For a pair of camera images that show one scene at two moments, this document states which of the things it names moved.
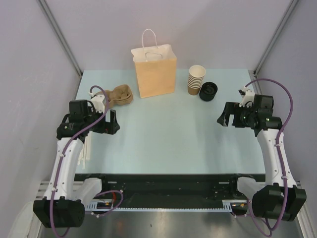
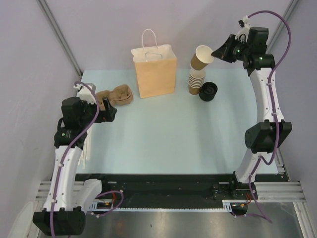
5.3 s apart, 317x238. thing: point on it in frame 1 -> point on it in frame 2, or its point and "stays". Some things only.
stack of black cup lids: [208, 91] stays
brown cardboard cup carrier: [121, 94] stays
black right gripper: [232, 108] -> [223, 52]
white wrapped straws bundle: [85, 153] stays
